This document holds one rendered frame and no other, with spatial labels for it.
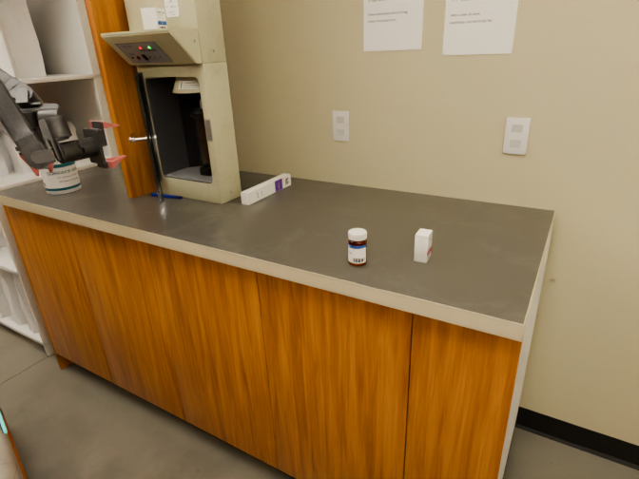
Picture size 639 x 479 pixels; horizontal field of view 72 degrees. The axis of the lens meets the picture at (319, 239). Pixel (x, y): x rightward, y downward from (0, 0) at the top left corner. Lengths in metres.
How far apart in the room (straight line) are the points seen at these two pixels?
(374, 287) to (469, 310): 0.21
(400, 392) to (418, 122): 0.92
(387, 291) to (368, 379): 0.30
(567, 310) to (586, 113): 0.66
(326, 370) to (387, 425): 0.21
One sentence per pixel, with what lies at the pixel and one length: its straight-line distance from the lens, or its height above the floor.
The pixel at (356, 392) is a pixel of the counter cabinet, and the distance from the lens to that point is 1.26.
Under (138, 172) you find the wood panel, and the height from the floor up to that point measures 1.03.
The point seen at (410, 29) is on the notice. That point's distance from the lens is 1.62.
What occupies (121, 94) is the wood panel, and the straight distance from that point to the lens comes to 1.79.
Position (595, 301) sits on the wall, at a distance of 1.73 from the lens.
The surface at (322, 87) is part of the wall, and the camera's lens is 1.77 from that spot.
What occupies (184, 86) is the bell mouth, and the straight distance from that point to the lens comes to 1.64.
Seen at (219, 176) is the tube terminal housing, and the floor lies 1.04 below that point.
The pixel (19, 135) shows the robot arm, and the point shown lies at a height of 1.26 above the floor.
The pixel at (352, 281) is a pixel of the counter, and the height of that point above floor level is 0.94.
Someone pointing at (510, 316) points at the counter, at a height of 0.94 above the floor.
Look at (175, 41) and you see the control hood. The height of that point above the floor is 1.47.
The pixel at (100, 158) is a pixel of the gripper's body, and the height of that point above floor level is 1.16.
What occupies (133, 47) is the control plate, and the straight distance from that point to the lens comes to 1.63.
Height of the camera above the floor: 1.44
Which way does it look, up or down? 24 degrees down
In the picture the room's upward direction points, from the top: 2 degrees counter-clockwise
